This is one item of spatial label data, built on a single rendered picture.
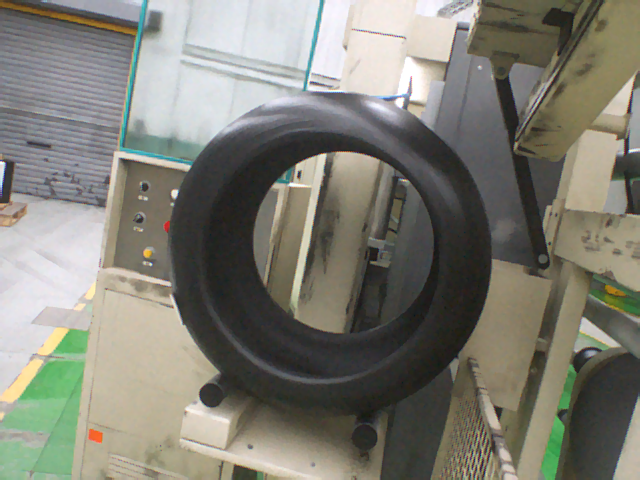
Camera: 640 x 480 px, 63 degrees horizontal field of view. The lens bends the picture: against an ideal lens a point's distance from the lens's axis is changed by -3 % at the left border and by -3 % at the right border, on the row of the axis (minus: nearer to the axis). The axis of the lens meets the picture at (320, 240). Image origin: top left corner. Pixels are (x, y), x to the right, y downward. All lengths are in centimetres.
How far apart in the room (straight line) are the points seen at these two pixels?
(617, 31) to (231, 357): 76
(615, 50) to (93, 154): 964
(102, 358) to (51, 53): 882
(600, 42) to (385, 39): 58
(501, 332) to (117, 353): 117
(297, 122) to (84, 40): 948
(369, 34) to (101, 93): 900
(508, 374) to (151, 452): 115
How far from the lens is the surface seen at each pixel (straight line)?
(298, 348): 121
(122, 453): 195
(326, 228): 126
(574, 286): 125
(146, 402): 183
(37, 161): 1035
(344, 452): 112
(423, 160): 87
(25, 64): 1047
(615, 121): 112
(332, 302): 128
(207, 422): 103
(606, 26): 80
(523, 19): 100
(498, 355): 124
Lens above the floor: 132
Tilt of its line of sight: 7 degrees down
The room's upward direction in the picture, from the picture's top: 11 degrees clockwise
